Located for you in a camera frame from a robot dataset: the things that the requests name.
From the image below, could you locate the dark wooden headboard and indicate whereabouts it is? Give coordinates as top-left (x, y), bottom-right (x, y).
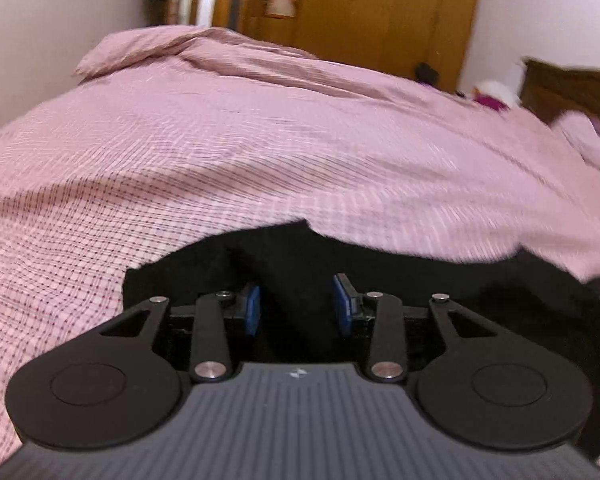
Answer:
top-left (522, 57), bottom-right (600, 126)

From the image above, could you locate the wooden wardrobe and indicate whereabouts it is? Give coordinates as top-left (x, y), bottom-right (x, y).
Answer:
top-left (245, 0), bottom-right (486, 93)

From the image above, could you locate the purple cloth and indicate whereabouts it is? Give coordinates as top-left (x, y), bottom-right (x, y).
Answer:
top-left (475, 95), bottom-right (511, 112)

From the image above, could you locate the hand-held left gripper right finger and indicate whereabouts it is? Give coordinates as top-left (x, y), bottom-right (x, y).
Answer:
top-left (332, 273), bottom-right (498, 383)

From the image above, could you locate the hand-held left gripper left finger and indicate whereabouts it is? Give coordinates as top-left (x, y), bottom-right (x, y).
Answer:
top-left (100, 282), bottom-right (261, 383)

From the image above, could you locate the black buttoned cardigan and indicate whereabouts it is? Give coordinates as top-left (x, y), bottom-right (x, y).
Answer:
top-left (121, 220), bottom-right (600, 461)

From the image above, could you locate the white plush toy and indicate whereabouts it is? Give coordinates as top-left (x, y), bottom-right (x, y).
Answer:
top-left (472, 77), bottom-right (523, 108)

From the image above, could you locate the wooden door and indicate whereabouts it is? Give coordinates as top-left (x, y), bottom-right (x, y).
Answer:
top-left (180, 0), bottom-right (253, 33)

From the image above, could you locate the small black bag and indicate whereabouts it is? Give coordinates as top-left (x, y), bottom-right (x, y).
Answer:
top-left (415, 62), bottom-right (440, 86)

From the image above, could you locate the pink checked blanket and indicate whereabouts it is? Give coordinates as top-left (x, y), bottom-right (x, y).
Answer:
top-left (0, 25), bottom-right (600, 461)

